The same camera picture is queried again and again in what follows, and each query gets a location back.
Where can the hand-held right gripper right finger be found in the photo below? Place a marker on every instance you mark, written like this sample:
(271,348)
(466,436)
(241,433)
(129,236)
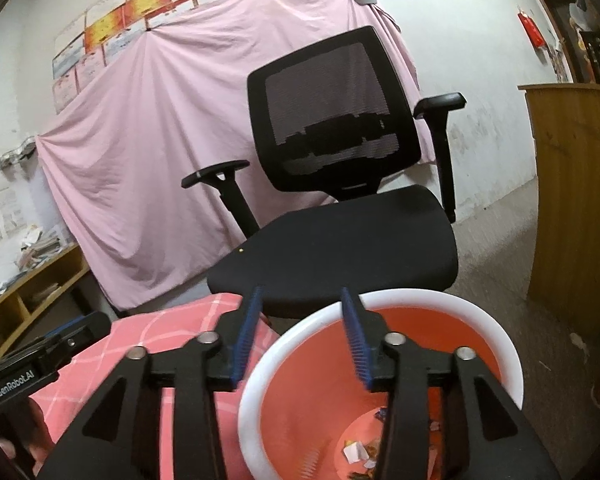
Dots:
(355,340)

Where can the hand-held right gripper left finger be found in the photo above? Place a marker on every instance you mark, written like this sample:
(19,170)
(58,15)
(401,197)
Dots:
(245,335)

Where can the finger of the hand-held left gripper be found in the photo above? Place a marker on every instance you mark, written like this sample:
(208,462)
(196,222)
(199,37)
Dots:
(87,332)

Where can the orange bin with white rim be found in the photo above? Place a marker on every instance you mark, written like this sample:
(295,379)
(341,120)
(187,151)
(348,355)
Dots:
(305,385)

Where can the white paper scrap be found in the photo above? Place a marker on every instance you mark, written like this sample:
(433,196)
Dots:
(355,452)

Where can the person's left hand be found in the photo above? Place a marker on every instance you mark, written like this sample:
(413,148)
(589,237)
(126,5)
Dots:
(7,447)

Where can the pink checked tablecloth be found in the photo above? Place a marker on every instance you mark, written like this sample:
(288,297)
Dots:
(145,325)

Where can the wooden shelf unit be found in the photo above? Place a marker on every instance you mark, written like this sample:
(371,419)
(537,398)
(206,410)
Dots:
(55,280)

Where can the pile of papers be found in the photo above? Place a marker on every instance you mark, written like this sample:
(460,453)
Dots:
(37,250)

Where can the black mesh office chair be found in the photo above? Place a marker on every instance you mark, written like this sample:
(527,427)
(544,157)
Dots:
(330,240)

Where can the pink hanging sheet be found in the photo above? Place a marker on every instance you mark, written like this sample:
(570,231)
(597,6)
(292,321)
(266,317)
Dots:
(155,135)

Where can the wooden cabinet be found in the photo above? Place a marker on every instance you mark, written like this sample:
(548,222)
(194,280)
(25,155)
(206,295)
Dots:
(574,200)

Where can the red hanging ornament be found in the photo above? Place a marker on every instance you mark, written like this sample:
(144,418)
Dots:
(532,30)

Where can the group of wall certificates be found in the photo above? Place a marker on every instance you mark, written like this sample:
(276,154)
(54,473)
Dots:
(110,25)

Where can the wooden door frame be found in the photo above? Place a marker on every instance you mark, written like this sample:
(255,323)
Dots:
(547,20)

